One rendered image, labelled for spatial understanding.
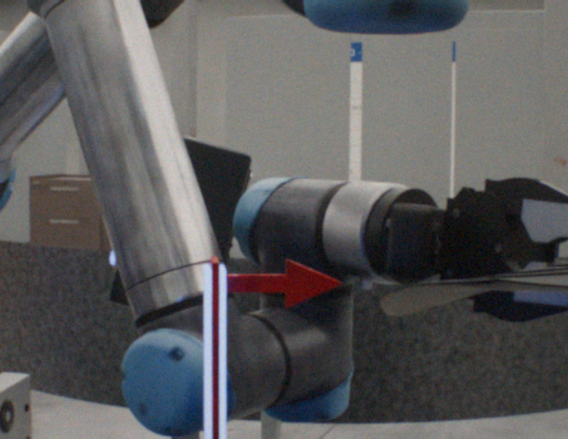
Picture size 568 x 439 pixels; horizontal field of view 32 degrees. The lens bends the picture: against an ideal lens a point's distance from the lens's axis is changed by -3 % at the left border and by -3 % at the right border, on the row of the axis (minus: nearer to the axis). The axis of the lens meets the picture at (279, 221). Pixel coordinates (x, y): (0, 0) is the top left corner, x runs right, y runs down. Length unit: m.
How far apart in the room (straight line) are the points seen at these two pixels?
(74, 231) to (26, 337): 4.68
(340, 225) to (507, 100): 5.92
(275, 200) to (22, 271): 2.00
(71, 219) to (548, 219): 6.86
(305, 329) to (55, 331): 1.95
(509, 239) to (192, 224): 0.22
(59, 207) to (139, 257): 6.77
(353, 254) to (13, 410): 0.46
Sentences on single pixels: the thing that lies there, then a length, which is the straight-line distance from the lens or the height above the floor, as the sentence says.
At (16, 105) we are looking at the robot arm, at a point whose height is 1.28.
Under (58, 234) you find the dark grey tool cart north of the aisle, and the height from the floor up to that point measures 0.48.
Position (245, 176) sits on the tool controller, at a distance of 1.07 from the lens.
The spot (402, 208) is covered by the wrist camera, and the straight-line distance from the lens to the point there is 0.61.
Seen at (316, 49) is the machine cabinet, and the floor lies 1.80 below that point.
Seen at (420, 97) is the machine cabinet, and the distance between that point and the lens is 6.75.
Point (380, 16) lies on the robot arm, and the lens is 0.42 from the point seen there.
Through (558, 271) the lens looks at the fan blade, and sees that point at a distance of 0.53.
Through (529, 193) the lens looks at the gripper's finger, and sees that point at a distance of 0.66.
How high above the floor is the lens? 1.26
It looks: 5 degrees down
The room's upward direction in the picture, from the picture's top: 1 degrees clockwise
